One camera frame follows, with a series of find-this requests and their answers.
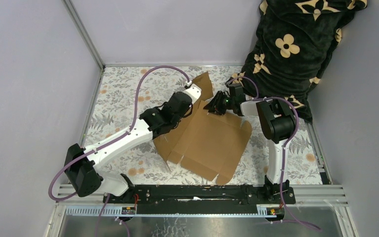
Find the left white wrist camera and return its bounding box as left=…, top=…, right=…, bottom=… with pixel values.
left=183, top=83, right=202, bottom=104

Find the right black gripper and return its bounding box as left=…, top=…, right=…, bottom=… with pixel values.
left=203, top=91, right=234, bottom=116

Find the aluminium corner post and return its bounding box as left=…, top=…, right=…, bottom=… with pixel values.
left=61, top=0, right=105, bottom=71

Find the brown cardboard box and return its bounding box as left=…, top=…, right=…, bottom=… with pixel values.
left=153, top=72, right=252, bottom=185

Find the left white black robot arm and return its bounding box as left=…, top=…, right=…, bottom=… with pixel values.
left=65, top=86, right=201, bottom=203

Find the aluminium frame rail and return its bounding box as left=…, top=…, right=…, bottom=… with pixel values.
left=56, top=184, right=349, bottom=217

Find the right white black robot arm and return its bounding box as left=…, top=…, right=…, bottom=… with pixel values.
left=204, top=84, right=298, bottom=203

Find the black floral blanket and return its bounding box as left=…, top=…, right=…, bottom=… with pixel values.
left=228, top=0, right=368, bottom=123

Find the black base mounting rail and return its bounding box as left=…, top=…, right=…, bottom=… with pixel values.
left=103, top=184, right=296, bottom=215

